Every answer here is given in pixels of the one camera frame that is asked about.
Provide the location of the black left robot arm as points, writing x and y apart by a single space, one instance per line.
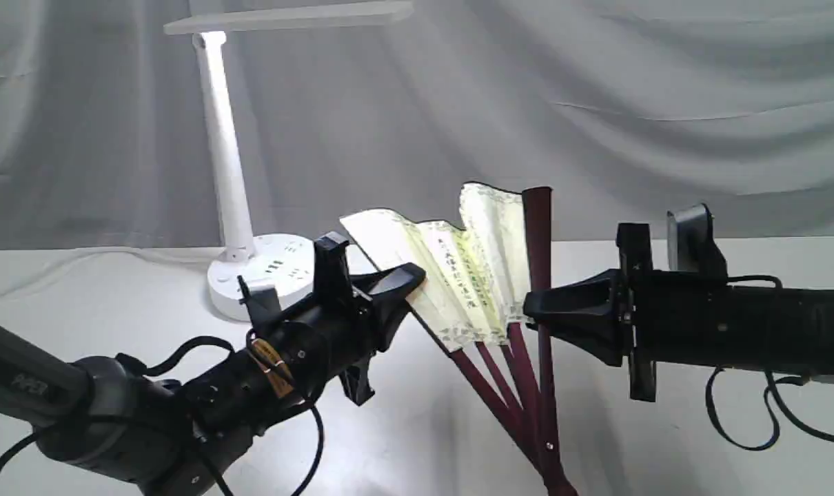
174 428

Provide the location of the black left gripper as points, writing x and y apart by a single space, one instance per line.
331 332

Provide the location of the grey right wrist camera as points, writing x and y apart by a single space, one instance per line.
691 244

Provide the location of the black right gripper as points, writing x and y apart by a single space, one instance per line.
586 313

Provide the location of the folding paper fan dark ribs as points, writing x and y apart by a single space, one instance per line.
472 304

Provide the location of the grey backdrop curtain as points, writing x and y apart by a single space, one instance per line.
627 109

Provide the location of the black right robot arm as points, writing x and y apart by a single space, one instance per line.
698 320

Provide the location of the white desk lamp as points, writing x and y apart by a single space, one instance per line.
281 262

